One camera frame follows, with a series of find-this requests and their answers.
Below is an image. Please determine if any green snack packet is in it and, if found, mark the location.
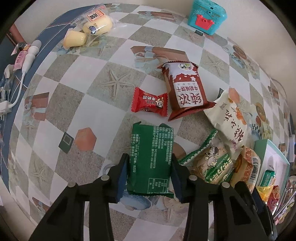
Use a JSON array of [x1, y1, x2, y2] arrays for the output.
[[127, 122, 174, 198]]

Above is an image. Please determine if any green white bun packet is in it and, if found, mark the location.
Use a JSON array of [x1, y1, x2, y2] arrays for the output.
[[178, 129, 234, 185]]

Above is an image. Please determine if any orange barcode snack packet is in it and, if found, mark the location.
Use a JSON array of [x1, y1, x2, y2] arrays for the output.
[[230, 146, 261, 193]]

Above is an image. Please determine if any small red candy packet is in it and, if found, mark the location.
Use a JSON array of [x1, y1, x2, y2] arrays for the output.
[[131, 87, 168, 117]]

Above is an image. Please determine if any red cartoon snack packet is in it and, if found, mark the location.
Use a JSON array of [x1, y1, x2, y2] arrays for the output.
[[267, 185, 280, 212]]

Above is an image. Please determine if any cream white snack packet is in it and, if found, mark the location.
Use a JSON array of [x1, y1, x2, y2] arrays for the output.
[[204, 88, 254, 161]]

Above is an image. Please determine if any dark red biscuit packet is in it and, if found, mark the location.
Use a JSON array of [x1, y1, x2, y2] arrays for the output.
[[159, 61, 215, 121]]

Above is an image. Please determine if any teal rimmed white box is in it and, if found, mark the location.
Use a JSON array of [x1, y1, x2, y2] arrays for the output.
[[254, 139, 290, 201]]

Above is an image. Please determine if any checkered patterned tablecloth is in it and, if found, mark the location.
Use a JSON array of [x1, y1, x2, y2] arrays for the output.
[[8, 4, 290, 236]]

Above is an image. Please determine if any white handheld device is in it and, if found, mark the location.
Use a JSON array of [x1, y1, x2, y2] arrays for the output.
[[22, 40, 42, 74]]

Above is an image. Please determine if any pink small packet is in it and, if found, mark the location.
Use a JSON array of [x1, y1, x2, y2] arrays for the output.
[[13, 50, 28, 71]]

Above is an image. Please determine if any teal toy box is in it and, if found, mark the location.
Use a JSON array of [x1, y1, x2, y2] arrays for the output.
[[188, 0, 227, 36]]

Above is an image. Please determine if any white cable with adapter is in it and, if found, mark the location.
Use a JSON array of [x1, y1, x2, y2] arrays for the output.
[[0, 71, 27, 114]]

